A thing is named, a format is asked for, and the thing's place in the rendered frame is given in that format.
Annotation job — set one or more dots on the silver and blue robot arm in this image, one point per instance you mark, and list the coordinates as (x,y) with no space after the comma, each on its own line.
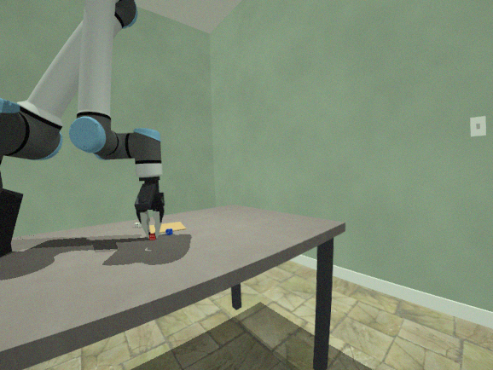
(31,129)

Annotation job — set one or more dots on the tan flat mat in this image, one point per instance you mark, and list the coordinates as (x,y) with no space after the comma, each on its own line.
(175,227)

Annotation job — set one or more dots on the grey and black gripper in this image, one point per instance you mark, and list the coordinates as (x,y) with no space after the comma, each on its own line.
(142,215)

